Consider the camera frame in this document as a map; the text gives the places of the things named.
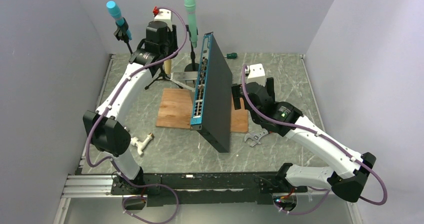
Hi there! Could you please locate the black tripod shock-mount stand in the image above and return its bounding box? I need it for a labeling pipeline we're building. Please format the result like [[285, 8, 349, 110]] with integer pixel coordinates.
[[144, 67, 172, 90]]

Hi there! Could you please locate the blue microphone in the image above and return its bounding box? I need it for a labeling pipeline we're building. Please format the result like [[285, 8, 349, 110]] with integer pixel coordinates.
[[106, 0, 123, 23]]

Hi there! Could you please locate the beige microphone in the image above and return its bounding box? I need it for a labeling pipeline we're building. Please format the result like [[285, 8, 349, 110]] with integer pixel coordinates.
[[163, 29, 177, 75]]

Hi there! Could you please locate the black round-base mic stand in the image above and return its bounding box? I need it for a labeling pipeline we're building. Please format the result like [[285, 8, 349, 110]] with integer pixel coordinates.
[[114, 17, 134, 55]]

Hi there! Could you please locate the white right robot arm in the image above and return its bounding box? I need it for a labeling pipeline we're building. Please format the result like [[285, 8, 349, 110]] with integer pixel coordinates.
[[231, 77, 376, 203]]

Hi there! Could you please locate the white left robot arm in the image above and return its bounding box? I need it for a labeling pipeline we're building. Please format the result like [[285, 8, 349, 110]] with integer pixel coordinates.
[[83, 20, 178, 194]]

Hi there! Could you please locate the black green-mic stand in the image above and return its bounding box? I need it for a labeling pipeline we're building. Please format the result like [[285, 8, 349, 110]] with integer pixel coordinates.
[[184, 24, 199, 72]]

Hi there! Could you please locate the green microphone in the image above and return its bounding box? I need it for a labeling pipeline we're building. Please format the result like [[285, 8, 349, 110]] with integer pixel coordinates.
[[184, 0, 198, 48]]

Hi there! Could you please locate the wooden board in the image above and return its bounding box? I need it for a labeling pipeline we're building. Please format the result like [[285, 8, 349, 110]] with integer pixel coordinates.
[[155, 88, 249, 133]]

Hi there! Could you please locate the white pipe valve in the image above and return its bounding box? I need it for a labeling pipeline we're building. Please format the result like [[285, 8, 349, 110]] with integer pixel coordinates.
[[130, 133, 155, 156]]

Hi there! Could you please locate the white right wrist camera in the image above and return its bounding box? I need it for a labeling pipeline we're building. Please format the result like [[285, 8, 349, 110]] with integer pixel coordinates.
[[245, 63, 266, 87]]

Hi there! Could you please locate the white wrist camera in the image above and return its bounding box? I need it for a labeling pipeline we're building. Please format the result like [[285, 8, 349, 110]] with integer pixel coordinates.
[[152, 6, 173, 31], [245, 63, 266, 87]]

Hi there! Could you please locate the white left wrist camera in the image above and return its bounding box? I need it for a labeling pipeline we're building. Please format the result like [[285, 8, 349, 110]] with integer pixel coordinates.
[[152, 6, 173, 31]]

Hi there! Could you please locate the blue network switch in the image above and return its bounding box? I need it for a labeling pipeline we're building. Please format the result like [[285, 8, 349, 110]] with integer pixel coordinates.
[[190, 32, 233, 153]]

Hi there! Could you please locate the green-handled screwdriver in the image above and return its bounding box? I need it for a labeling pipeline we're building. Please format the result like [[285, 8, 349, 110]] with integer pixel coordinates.
[[224, 52, 238, 59]]

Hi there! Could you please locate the red-handled adjustable wrench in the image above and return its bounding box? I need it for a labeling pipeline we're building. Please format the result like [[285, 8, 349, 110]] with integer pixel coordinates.
[[244, 129, 270, 147]]

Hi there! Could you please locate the grey metal bracket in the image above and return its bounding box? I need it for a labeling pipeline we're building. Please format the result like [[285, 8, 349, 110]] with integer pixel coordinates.
[[170, 71, 198, 93]]

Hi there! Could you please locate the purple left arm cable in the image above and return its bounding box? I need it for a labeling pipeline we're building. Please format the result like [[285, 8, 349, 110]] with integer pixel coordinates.
[[84, 6, 188, 224]]

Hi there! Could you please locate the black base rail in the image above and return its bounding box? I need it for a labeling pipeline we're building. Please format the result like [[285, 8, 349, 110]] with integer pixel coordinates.
[[110, 171, 308, 207]]

